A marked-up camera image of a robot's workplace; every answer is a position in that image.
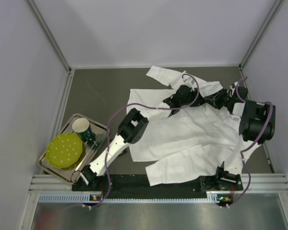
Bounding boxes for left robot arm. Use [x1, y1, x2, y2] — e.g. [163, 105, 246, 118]
[80, 85, 205, 187]

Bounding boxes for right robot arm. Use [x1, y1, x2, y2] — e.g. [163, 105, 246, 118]
[200, 84, 276, 191]

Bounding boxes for white button-up shirt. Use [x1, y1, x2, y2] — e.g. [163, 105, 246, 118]
[126, 65, 262, 187]

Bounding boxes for small black box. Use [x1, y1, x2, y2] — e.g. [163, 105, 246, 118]
[119, 149, 128, 156]

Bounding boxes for green paper cup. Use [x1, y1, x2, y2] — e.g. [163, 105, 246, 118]
[72, 118, 95, 141]

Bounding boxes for metal knife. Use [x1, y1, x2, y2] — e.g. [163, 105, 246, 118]
[72, 158, 87, 175]

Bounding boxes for silver metal tray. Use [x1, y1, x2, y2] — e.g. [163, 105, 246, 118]
[37, 114, 107, 184]

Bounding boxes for green polka dot plate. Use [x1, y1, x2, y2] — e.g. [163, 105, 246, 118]
[46, 133, 83, 169]

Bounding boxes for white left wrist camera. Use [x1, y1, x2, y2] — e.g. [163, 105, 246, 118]
[184, 78, 197, 91]

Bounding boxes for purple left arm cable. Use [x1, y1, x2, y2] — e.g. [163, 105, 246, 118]
[83, 74, 200, 211]

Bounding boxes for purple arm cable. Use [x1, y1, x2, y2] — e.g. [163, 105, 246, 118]
[83, 74, 200, 211]
[227, 76, 274, 208]

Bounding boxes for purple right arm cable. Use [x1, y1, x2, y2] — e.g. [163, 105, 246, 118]
[227, 76, 274, 208]

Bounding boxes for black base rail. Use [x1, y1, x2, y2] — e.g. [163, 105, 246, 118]
[72, 174, 244, 199]

